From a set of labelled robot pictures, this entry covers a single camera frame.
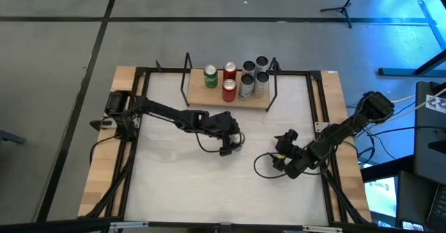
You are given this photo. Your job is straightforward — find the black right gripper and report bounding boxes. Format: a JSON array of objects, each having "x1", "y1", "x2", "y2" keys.
[{"x1": 270, "y1": 130, "x2": 316, "y2": 181}]

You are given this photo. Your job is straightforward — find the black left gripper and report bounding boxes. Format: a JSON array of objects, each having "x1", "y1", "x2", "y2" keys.
[{"x1": 206, "y1": 110, "x2": 247, "y2": 157}]

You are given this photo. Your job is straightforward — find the red Coca-Cola can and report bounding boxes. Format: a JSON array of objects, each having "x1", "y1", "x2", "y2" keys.
[
  {"x1": 221, "y1": 78, "x2": 238, "y2": 103},
  {"x1": 222, "y1": 61, "x2": 238, "y2": 82}
]

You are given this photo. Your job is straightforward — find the white blue Celsius can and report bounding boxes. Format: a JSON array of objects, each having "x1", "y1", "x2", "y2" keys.
[{"x1": 238, "y1": 73, "x2": 255, "y2": 101}]

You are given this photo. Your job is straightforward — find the white Celsius can pineapple print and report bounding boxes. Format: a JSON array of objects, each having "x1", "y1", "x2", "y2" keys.
[{"x1": 252, "y1": 70, "x2": 270, "y2": 99}]

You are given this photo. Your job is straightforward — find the lit computer screen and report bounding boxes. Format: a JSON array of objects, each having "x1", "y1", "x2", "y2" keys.
[{"x1": 364, "y1": 176, "x2": 398, "y2": 223}]

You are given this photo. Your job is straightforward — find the black computer case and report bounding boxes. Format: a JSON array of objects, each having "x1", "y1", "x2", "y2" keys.
[{"x1": 397, "y1": 170, "x2": 436, "y2": 227}]

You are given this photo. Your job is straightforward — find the black floor stand base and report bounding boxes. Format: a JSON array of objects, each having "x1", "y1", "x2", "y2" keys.
[{"x1": 378, "y1": 50, "x2": 446, "y2": 77}]

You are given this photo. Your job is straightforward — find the black cabinet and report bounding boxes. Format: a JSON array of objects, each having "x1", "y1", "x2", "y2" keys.
[{"x1": 413, "y1": 81, "x2": 446, "y2": 185}]

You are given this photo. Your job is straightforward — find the black tripod stand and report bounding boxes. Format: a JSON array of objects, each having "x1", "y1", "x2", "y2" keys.
[{"x1": 320, "y1": 0, "x2": 362, "y2": 29}]

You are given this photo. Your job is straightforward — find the white paper black markers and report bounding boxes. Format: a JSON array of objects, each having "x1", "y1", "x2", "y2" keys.
[{"x1": 425, "y1": 93, "x2": 446, "y2": 114}]

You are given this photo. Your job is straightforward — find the black keyboard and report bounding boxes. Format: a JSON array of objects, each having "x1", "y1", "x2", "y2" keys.
[{"x1": 426, "y1": 186, "x2": 446, "y2": 232}]

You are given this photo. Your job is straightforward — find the grey floor object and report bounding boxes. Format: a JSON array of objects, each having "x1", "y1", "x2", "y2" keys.
[{"x1": 0, "y1": 129, "x2": 27, "y2": 146}]

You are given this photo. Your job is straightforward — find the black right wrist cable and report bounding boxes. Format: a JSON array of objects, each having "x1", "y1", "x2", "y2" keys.
[{"x1": 253, "y1": 151, "x2": 316, "y2": 180}]

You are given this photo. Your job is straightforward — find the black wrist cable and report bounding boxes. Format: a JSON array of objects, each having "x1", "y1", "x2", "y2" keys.
[
  {"x1": 253, "y1": 151, "x2": 316, "y2": 180},
  {"x1": 196, "y1": 131, "x2": 226, "y2": 154}
]

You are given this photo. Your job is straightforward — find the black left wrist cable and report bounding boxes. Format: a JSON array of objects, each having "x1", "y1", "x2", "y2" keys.
[{"x1": 196, "y1": 131, "x2": 226, "y2": 154}]

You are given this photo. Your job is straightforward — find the wooden shelf black metal frame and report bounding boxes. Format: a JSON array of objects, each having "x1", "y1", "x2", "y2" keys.
[{"x1": 180, "y1": 52, "x2": 282, "y2": 113}]

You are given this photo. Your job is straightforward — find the silver metal bracket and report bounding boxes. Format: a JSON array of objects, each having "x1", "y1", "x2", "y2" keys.
[
  {"x1": 108, "y1": 220, "x2": 150, "y2": 232},
  {"x1": 302, "y1": 225, "x2": 344, "y2": 233}
]

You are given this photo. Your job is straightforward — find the black metal table frame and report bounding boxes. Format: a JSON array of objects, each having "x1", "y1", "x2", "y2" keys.
[{"x1": 78, "y1": 65, "x2": 372, "y2": 227}]

